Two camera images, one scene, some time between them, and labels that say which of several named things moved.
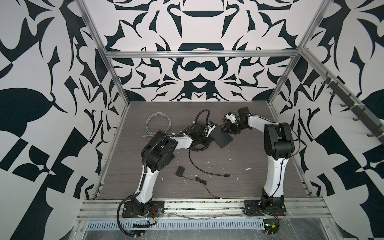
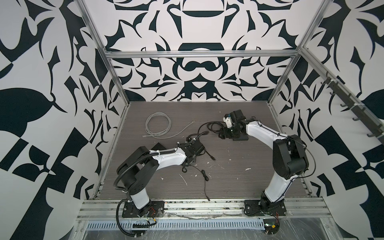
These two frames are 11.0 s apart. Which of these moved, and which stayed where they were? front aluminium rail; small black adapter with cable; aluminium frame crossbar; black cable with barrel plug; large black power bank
Moved: black cable with barrel plug; small black adapter with cable; large black power bank
Stayed: aluminium frame crossbar; front aluminium rail
